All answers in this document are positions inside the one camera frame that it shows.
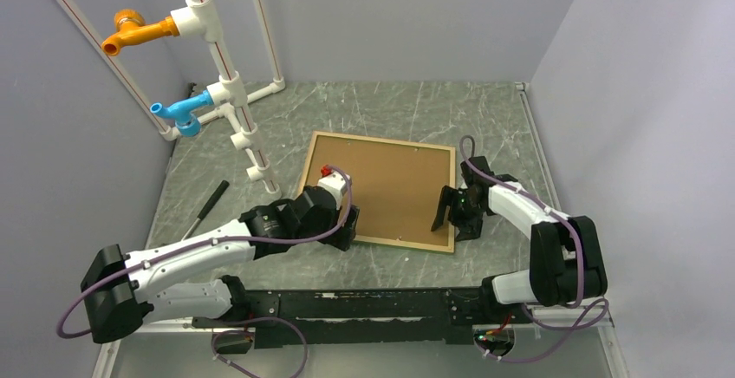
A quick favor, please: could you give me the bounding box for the purple cable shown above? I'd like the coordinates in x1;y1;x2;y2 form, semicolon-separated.
55;164;354;378
458;134;610;365

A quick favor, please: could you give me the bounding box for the orange plastic faucet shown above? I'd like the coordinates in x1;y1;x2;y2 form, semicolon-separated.
101;9;180;56

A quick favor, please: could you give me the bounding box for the white pvc pipe stand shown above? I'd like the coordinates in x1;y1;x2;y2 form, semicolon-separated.
56;0;285;199

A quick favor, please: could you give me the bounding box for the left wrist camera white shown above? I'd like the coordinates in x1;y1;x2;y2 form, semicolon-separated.
317;165;351;205

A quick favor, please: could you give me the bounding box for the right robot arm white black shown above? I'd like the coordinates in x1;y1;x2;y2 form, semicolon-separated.
431;156;608;322

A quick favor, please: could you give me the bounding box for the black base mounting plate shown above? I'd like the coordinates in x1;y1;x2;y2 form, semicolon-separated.
192;287;529;349

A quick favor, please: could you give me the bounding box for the wooden picture frame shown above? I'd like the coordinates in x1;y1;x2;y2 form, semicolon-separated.
298;130;458;255

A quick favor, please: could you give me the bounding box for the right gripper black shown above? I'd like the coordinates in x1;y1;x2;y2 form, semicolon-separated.
431;186;485;241

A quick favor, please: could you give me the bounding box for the aluminium rail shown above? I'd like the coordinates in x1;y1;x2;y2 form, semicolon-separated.
112;300;629;377

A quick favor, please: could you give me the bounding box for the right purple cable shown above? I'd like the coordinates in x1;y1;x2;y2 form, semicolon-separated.
458;134;610;365

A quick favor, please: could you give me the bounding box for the blue plastic faucet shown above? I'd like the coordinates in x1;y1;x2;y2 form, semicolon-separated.
149;90;214;137

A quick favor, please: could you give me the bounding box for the brown backing board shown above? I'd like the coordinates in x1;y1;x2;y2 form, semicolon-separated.
304;135;452;249

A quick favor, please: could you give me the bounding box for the black handled hammer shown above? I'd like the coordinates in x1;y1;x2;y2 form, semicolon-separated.
181;180;230;240

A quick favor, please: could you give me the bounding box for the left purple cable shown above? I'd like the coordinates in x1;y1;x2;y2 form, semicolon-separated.
55;164;354;378

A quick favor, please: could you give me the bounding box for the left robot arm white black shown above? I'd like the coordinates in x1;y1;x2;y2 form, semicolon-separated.
81;186;360;343

